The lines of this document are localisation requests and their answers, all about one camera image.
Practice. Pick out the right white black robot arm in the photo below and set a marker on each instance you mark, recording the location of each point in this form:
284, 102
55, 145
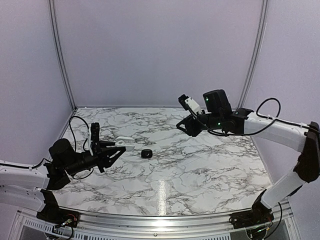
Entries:
220, 120

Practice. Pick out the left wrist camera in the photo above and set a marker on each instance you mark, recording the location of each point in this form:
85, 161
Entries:
93, 137

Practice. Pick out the white earbud charging case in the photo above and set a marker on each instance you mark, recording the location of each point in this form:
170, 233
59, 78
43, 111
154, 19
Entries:
127, 142

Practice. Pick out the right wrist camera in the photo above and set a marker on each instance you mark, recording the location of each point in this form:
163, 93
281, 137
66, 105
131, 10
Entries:
188, 103

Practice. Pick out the black earbud charging case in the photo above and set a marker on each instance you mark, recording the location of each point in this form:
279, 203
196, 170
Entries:
146, 153

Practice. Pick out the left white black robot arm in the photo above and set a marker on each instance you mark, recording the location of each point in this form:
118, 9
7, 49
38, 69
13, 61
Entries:
32, 186

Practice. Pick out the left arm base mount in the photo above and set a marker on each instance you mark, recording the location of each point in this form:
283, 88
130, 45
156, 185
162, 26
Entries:
58, 216

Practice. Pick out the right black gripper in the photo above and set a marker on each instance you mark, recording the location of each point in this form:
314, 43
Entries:
192, 130

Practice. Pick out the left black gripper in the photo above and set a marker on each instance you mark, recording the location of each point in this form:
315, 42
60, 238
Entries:
103, 155

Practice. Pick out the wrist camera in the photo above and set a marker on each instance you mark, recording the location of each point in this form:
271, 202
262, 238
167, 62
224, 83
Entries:
93, 137
188, 103

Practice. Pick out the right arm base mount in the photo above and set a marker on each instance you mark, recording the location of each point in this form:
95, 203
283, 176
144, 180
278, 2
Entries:
249, 218

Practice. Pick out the front aluminium rail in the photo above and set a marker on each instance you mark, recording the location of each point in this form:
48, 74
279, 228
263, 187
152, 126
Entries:
104, 226

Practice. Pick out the right aluminium frame post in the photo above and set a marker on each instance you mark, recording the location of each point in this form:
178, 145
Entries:
263, 16

